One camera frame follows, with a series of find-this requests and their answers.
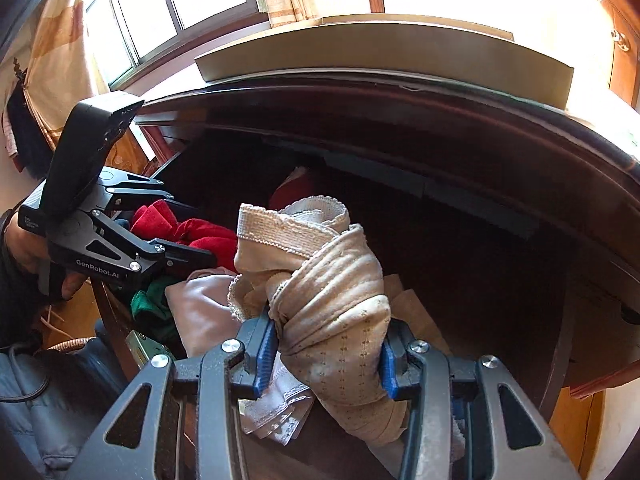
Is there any metal drawer lock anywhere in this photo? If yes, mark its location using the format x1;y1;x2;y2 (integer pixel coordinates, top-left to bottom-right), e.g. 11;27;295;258
124;329;157;368

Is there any dark framed window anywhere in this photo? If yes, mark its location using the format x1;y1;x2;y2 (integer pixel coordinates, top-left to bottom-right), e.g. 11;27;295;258
80;0;273;91

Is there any person's left hand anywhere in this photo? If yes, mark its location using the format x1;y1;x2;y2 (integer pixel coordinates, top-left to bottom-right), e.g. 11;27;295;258
4;212;87;301

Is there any green black striped underwear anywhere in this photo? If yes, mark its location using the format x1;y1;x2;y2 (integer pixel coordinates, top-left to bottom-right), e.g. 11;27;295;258
131;277;181;356

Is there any grey padded jacket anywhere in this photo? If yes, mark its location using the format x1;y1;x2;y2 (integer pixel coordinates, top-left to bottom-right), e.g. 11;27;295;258
0;320;136;480

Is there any orange cream checked curtain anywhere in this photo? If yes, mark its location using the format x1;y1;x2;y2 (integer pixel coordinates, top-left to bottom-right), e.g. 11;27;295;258
20;0;151;176

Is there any red fuzzy underwear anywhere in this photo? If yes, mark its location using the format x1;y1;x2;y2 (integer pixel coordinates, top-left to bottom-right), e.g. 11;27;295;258
131;200;240;273

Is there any dark wooden drawer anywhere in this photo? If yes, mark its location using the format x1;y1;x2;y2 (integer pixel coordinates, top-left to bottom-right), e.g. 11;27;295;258
92;125;576;480

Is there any dark red underwear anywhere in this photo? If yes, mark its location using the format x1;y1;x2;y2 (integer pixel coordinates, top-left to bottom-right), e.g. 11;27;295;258
267;165;321;211

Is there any brown ribbed hose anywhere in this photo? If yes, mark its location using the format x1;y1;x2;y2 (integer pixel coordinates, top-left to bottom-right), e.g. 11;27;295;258
47;336;101;358

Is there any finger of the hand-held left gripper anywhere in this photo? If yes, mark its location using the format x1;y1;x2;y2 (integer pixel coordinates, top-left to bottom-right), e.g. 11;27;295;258
87;209;217;277
97;167;176;211

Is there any dark wooden cabinet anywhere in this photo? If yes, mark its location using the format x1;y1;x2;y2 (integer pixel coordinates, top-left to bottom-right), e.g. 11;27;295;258
132;67;640;401

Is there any shallow cardboard box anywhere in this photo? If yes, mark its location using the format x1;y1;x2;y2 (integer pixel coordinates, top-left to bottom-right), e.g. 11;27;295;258
194;14;576;111

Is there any beige dotted underwear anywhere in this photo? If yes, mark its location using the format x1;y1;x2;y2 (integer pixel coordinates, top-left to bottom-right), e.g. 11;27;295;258
227;202;416;448

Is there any pale pink underwear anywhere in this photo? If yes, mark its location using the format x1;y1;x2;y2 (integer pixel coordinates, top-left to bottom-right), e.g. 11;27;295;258
165;267;317;447

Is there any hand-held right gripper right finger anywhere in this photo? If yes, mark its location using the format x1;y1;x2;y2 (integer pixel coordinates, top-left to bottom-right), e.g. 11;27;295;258
377;320;583;480

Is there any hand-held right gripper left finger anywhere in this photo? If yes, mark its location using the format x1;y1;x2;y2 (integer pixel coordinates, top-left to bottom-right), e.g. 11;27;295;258
65;317;278;480

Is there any dark hanging cloth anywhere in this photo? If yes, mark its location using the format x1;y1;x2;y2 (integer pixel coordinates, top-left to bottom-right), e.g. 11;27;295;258
2;80;53;181

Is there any brown paper sheet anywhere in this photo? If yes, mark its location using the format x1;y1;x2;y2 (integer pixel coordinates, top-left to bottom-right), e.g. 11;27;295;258
382;274;453;358

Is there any orange wooden door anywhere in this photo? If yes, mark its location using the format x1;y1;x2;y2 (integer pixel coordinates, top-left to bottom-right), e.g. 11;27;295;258
597;0;640;111

